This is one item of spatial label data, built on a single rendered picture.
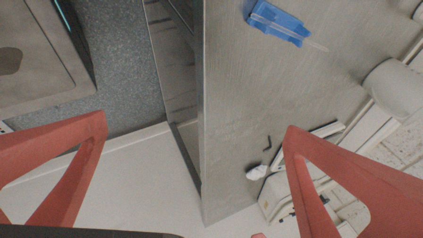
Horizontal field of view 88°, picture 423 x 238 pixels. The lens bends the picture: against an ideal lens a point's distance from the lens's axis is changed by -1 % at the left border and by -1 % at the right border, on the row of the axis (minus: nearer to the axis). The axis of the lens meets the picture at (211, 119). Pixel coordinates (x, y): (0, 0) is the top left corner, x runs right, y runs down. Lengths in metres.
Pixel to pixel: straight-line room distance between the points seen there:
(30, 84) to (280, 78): 0.67
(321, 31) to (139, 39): 0.88
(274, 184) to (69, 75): 0.82
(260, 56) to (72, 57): 0.54
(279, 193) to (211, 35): 0.76
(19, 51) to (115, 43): 0.50
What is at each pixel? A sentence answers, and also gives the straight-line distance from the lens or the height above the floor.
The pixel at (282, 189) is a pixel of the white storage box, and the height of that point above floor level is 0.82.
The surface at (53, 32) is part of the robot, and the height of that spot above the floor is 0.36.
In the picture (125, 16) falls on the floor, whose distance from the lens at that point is 1.10.
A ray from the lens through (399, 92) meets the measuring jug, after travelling 0.72.
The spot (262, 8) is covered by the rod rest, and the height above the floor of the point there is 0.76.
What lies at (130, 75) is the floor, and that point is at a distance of 1.27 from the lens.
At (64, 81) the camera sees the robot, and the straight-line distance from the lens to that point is 0.80.
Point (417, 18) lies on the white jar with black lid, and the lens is 0.68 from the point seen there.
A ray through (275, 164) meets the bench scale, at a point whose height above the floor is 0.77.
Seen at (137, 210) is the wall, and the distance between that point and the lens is 1.35.
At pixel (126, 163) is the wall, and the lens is 1.49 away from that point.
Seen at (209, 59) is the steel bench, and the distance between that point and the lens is 0.33.
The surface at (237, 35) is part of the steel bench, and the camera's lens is 0.34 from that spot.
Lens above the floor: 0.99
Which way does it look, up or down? 34 degrees down
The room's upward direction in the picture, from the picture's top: 150 degrees clockwise
